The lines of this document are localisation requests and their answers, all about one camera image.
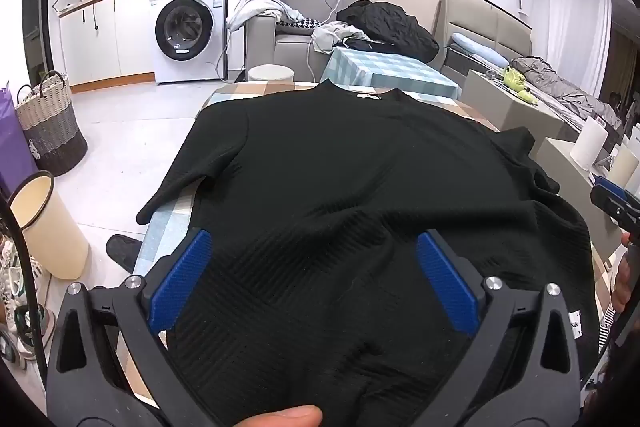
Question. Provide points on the cream cylinder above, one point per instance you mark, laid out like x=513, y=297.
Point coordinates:
x=622, y=167

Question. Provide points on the green plush toy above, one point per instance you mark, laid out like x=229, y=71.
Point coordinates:
x=512, y=79

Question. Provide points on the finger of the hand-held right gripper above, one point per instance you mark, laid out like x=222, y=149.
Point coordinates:
x=612, y=203

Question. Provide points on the person's right hand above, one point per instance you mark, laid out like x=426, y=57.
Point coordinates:
x=625, y=287

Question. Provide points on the white lower cabinet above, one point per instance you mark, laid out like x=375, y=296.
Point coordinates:
x=100, y=42

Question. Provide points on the white grey clothes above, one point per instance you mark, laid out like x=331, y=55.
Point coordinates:
x=327, y=37

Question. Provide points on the grey duvet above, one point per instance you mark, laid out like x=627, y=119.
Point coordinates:
x=565, y=92

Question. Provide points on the white green sneaker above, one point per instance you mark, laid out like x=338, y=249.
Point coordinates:
x=12, y=267
x=37, y=327

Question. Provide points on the beige trash bin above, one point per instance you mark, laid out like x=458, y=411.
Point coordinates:
x=50, y=232

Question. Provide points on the brown checked tablecloth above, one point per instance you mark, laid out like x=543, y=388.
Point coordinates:
x=170, y=217

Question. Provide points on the beige bed headboard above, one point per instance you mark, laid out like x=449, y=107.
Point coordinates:
x=480, y=19

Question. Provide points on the black quilted jacket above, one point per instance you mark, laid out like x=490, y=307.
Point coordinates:
x=390, y=27

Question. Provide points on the white paper roll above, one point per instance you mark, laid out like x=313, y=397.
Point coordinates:
x=587, y=142

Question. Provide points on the person's left hand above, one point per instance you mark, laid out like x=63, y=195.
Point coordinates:
x=280, y=417

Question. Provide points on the white cloth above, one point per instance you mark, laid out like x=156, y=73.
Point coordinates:
x=250, y=12

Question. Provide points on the grey nightstand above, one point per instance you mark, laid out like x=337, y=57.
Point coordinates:
x=515, y=117

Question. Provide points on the blue checked tablecloth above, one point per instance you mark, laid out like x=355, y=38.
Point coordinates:
x=390, y=72

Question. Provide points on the white washing machine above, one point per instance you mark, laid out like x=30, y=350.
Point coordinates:
x=210, y=7

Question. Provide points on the black knit shirt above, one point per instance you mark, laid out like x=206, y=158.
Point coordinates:
x=350, y=182

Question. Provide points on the black slipper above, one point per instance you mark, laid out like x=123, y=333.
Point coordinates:
x=125, y=252

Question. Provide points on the grey sofa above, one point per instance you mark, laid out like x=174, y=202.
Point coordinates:
x=290, y=52

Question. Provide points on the purple bag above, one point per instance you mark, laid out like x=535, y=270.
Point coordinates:
x=12, y=142

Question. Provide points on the white curtain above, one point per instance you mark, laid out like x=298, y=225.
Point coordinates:
x=580, y=22

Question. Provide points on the round white stool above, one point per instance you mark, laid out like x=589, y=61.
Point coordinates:
x=270, y=73

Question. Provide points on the light blue pillow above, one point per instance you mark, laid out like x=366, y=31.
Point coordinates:
x=475, y=46

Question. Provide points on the grey cabinet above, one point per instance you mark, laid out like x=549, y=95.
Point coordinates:
x=560, y=167

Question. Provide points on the woven laundry basket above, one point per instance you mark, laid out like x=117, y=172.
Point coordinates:
x=55, y=142

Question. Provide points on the houndstooth cloth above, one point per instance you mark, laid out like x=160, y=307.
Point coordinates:
x=300, y=23

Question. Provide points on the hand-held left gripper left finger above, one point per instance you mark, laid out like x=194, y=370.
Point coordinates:
x=181, y=279

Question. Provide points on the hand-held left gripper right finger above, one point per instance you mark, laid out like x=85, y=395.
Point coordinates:
x=447, y=287

